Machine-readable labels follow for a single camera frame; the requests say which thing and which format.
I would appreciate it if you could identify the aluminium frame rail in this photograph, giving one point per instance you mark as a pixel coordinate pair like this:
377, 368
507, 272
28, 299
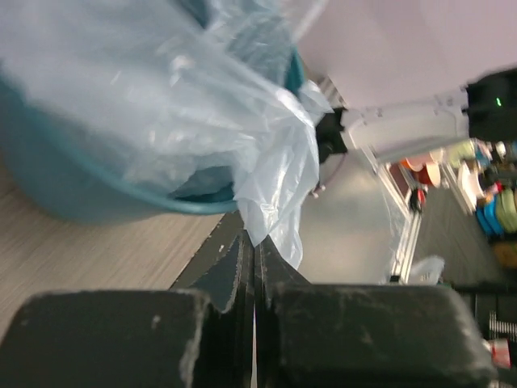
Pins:
381, 228

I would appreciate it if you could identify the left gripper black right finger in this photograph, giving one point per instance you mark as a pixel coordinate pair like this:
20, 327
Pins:
362, 335

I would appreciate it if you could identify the teal trash bin yellow rim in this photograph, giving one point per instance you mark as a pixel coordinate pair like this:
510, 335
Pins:
81, 186

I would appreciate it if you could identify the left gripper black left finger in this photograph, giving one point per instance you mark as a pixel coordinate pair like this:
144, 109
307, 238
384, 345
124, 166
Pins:
200, 336

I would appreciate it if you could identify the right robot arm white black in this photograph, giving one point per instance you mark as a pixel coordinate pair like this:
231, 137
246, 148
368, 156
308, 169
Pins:
484, 109

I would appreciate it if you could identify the light blue plastic bag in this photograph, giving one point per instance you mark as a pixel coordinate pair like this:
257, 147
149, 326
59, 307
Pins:
182, 113

